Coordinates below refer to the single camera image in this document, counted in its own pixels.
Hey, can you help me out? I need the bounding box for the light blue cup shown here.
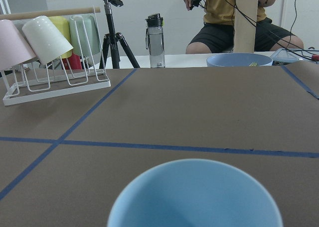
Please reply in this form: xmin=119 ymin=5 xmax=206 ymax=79
xmin=107 ymin=159 xmax=283 ymax=227

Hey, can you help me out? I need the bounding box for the blue bowl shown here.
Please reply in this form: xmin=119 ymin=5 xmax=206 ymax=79
xmin=206 ymin=53 xmax=273 ymax=67

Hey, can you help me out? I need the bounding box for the clear water bottle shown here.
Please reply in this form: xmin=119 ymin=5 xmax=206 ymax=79
xmin=146 ymin=13 xmax=165 ymax=68

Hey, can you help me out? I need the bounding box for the red cylinder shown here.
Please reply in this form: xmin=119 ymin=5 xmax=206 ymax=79
xmin=62 ymin=54 xmax=83 ymax=70

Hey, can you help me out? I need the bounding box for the green cup in rack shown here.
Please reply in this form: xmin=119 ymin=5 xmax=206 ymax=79
xmin=69 ymin=14 xmax=101 ymax=56

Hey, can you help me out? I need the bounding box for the yellow plastic fork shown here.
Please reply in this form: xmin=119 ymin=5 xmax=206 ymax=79
xmin=249 ymin=62 xmax=258 ymax=67

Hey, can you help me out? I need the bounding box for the yellow cup in rack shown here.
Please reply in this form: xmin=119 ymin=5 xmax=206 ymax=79
xmin=49 ymin=16 xmax=71 ymax=44

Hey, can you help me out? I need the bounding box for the white cup in rack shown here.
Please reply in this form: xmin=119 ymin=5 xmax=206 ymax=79
xmin=22 ymin=16 xmax=73 ymax=65

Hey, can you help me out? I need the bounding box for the white cup drying rack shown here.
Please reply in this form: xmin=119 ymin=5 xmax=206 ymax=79
xmin=0 ymin=7 xmax=111 ymax=106

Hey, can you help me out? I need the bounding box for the pink cup in rack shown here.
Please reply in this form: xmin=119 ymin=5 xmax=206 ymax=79
xmin=0 ymin=19 xmax=36 ymax=71

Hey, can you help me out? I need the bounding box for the black camera tripod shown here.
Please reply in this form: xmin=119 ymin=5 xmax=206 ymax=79
xmin=99 ymin=0 xmax=140 ymax=69

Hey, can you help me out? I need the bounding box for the wooden post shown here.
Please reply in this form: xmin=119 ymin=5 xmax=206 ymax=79
xmin=233 ymin=0 xmax=258 ymax=53

